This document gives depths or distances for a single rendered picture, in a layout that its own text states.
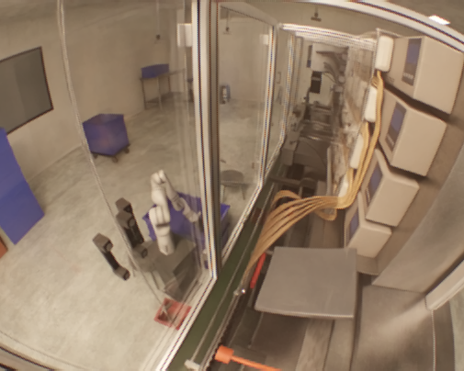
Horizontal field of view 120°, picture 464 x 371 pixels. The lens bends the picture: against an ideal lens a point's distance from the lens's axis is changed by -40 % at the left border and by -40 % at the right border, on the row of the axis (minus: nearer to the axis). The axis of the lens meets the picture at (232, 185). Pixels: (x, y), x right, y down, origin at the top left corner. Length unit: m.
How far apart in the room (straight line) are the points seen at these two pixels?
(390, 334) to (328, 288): 0.21
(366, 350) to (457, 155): 0.41
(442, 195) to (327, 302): 0.31
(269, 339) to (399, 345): 0.45
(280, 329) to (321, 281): 0.37
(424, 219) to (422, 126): 0.17
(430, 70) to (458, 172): 0.17
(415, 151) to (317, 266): 0.33
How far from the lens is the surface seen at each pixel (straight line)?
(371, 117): 0.59
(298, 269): 0.55
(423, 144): 0.46
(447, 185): 0.44
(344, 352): 0.54
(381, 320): 0.59
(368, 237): 0.57
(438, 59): 0.44
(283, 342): 0.84
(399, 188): 0.49
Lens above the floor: 1.63
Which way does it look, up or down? 37 degrees down
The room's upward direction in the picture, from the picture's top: 1 degrees clockwise
